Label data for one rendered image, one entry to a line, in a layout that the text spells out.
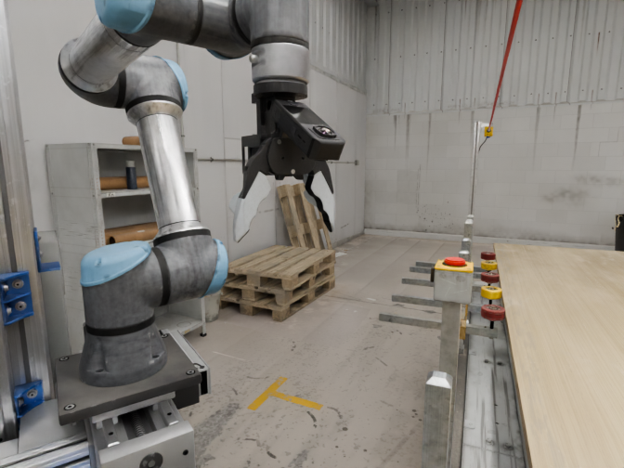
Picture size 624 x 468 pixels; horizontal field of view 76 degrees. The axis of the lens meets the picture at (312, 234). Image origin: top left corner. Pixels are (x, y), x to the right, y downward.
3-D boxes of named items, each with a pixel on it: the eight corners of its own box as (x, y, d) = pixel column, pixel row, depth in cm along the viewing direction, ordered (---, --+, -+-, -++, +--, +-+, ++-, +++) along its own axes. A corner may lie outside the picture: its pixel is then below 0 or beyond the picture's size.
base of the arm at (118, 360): (76, 360, 78) (71, 312, 76) (157, 341, 86) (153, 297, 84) (83, 396, 65) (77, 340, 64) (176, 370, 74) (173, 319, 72)
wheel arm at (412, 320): (378, 322, 160) (379, 312, 159) (380, 319, 163) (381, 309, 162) (497, 341, 144) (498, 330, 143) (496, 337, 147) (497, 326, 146)
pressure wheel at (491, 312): (491, 331, 151) (493, 302, 149) (508, 339, 143) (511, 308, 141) (474, 333, 148) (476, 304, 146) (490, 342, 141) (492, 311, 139)
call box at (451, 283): (432, 304, 79) (434, 266, 77) (435, 293, 85) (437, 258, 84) (470, 308, 76) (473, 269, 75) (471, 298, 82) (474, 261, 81)
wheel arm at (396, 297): (391, 303, 183) (391, 293, 182) (393, 301, 186) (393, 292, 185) (494, 317, 166) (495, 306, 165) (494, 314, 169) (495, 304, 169)
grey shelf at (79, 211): (69, 372, 275) (44, 144, 249) (167, 326, 355) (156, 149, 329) (112, 387, 256) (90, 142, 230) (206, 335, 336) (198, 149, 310)
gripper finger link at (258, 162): (255, 211, 51) (289, 156, 53) (262, 212, 50) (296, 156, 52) (227, 190, 49) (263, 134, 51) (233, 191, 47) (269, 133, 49)
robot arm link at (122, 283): (77, 315, 74) (70, 244, 72) (149, 299, 83) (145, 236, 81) (93, 335, 66) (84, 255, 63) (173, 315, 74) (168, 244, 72)
